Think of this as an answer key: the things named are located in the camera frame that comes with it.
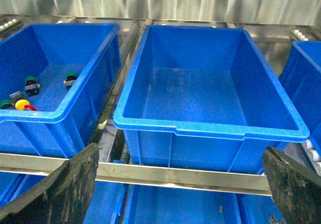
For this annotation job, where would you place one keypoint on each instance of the green push button lower left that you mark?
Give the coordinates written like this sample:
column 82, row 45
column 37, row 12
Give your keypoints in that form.
column 6, row 104

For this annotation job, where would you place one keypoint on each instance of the lower blue bin left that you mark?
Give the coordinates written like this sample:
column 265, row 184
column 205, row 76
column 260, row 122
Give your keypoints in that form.
column 105, row 206

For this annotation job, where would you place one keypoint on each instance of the red push button lower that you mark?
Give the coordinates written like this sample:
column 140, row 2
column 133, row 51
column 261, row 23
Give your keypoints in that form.
column 30, row 107

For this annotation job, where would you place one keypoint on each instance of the lower blue bin with parts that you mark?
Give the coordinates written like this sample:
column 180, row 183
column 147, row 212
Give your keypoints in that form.
column 258, row 209

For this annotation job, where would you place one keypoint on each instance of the blue bin with buttons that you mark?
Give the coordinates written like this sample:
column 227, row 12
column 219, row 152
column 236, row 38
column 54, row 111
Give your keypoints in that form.
column 65, row 119

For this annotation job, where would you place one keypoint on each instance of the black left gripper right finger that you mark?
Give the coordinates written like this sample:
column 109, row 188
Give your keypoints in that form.
column 295, row 189

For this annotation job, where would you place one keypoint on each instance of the metal divider rail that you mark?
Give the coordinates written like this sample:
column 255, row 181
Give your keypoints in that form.
column 110, row 140

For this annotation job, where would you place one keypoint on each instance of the lower blue bin middle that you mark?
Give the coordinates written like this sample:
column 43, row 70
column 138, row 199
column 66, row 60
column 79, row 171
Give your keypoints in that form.
column 149, row 204

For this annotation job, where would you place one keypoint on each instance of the blue target bin right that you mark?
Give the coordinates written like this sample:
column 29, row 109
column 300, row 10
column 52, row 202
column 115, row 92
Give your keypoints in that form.
column 301, row 81

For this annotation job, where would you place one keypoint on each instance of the yellow push button in bin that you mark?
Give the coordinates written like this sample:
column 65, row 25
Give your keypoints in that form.
column 18, row 100

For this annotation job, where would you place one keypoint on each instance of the metal shelf front rail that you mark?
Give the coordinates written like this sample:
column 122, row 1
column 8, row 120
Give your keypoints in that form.
column 147, row 175

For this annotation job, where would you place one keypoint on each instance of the green push button pair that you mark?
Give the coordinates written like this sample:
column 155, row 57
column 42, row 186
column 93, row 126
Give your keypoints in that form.
column 70, row 79

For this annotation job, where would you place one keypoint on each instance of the empty blue middle bin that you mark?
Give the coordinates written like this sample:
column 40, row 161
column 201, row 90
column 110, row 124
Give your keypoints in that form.
column 204, row 98

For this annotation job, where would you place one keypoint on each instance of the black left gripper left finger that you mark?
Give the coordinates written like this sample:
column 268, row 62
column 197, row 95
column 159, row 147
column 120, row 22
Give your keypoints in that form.
column 62, row 197

